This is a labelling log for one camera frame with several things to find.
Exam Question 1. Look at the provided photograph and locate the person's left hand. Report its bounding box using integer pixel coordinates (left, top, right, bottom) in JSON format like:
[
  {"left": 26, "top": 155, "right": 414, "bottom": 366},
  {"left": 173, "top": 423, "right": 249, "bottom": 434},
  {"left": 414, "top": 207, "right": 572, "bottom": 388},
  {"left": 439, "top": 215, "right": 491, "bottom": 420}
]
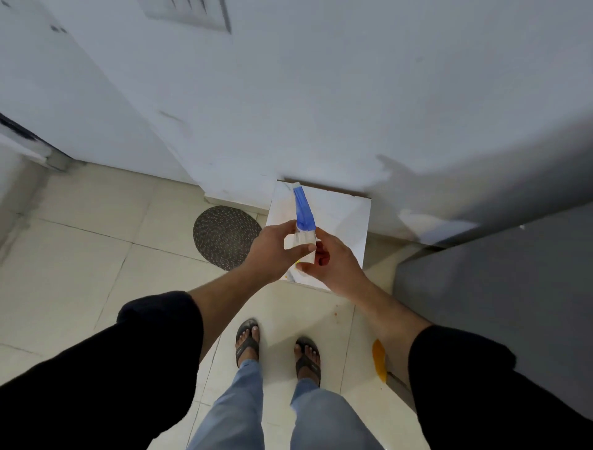
[{"left": 240, "top": 220, "right": 318, "bottom": 286}]

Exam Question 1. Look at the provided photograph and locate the person's right hand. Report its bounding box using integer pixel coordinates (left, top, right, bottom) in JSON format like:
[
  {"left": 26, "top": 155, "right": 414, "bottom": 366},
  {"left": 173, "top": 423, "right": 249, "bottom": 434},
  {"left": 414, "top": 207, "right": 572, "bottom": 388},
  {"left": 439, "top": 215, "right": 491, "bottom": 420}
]
[{"left": 295, "top": 227, "right": 371, "bottom": 300}]

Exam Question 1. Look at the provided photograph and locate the spray bottle blue nozzle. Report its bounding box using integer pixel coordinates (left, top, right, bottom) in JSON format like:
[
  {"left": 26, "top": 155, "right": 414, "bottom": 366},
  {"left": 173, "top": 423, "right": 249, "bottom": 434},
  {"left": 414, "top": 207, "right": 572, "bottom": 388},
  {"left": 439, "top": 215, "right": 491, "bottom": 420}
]
[{"left": 283, "top": 182, "right": 319, "bottom": 281}]

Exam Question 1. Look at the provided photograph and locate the silver refrigerator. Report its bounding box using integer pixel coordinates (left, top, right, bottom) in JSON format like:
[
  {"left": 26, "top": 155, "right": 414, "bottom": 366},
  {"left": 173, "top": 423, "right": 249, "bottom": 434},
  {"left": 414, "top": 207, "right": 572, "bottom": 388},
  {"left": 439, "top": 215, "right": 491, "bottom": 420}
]
[{"left": 387, "top": 202, "right": 593, "bottom": 420}]

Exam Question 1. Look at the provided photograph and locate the person's left forearm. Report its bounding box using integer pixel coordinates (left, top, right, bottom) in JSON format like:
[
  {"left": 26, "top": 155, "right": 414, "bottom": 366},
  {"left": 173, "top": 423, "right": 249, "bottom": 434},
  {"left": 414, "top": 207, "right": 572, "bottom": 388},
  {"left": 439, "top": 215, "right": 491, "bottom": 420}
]
[{"left": 0, "top": 264, "right": 265, "bottom": 450}]

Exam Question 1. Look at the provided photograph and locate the person's right forearm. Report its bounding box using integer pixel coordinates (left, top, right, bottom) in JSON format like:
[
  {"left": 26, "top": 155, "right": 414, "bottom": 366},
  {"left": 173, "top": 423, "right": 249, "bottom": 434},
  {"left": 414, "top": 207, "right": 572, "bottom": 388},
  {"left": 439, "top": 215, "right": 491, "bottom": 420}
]
[{"left": 354, "top": 282, "right": 593, "bottom": 450}]

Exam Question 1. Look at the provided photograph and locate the person's left sandal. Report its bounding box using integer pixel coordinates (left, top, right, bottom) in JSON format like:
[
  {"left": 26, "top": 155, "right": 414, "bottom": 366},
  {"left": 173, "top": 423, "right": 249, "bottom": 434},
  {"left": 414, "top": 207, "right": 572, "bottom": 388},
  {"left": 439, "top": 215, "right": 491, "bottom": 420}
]
[{"left": 235, "top": 318, "right": 261, "bottom": 368}]

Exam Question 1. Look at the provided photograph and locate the person's sandal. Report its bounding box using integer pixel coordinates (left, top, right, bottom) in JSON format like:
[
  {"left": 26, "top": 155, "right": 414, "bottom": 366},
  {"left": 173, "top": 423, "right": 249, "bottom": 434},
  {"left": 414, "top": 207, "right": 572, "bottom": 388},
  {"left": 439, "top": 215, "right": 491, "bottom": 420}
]
[
  {"left": 294, "top": 337, "right": 322, "bottom": 388},
  {"left": 235, "top": 318, "right": 261, "bottom": 368}
]

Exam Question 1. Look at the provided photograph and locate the person's right sandal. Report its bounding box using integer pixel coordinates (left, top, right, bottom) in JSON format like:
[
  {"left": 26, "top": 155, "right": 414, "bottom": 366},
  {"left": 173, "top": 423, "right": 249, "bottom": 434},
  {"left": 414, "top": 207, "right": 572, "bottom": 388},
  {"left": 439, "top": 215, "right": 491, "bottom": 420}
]
[{"left": 294, "top": 337, "right": 322, "bottom": 388}]

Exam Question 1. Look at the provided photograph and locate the person's right leg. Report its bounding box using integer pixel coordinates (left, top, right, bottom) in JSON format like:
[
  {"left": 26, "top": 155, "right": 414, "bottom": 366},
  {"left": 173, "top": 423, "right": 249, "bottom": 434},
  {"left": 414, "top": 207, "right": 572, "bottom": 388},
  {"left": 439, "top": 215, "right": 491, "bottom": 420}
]
[{"left": 289, "top": 378, "right": 385, "bottom": 450}]

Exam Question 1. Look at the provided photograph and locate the person's leg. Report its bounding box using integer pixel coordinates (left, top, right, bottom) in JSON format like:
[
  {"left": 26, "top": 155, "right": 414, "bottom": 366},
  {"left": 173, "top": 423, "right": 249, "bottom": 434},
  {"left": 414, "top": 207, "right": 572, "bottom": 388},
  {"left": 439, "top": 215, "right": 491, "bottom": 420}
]
[
  {"left": 289, "top": 378, "right": 385, "bottom": 450},
  {"left": 185, "top": 359, "right": 266, "bottom": 450}
]

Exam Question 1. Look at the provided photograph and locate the person's left leg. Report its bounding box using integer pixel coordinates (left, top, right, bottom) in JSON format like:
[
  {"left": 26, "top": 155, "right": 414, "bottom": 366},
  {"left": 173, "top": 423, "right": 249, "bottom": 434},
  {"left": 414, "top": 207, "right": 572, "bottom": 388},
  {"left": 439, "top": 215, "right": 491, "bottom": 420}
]
[{"left": 185, "top": 359, "right": 266, "bottom": 450}]

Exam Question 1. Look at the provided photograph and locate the round dark woven mat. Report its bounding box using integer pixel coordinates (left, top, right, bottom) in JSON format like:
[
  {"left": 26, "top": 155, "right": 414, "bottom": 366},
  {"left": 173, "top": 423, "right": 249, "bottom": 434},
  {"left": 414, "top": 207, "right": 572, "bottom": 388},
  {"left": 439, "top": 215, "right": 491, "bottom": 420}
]
[{"left": 192, "top": 205, "right": 263, "bottom": 272}]

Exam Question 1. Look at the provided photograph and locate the small white marble table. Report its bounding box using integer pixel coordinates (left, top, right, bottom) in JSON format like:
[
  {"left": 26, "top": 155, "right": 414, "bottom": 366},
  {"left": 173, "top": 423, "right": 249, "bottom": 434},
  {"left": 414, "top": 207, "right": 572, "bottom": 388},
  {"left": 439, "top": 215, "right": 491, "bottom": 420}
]
[{"left": 265, "top": 179, "right": 372, "bottom": 292}]

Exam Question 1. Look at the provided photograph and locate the white door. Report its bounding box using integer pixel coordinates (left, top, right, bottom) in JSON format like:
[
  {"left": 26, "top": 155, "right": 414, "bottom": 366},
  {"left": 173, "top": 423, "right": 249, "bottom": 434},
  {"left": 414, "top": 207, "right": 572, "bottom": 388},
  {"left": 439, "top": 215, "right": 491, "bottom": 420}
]
[{"left": 0, "top": 0, "right": 195, "bottom": 185}]

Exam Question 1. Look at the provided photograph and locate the white wall switch plate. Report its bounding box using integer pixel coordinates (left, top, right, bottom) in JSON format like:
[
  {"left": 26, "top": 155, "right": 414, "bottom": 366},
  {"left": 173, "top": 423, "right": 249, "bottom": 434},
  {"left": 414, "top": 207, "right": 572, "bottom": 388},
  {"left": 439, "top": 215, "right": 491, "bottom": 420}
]
[{"left": 137, "top": 0, "right": 232, "bottom": 34}]

